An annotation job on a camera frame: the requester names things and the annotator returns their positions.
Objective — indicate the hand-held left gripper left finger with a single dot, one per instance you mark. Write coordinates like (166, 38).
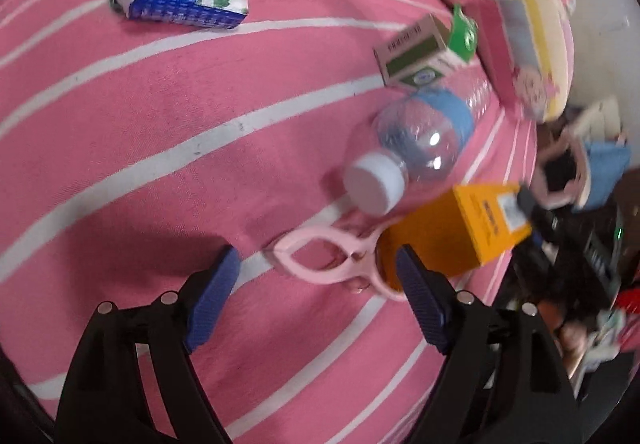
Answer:
(212, 296)

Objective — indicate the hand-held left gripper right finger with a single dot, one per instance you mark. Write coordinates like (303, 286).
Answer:
(420, 294)

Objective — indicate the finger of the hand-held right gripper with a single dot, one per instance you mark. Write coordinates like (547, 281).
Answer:
(530, 204)

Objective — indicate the orange box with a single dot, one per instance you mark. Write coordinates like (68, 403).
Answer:
(480, 224)

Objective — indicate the clear plastic bottle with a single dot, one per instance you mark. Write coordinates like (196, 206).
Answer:
(425, 138)

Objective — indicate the blue cloth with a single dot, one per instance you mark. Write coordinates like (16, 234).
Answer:
(607, 168)

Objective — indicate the pink striped bed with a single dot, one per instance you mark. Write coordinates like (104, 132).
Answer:
(150, 173)

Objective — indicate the green and white box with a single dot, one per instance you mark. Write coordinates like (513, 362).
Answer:
(415, 53)

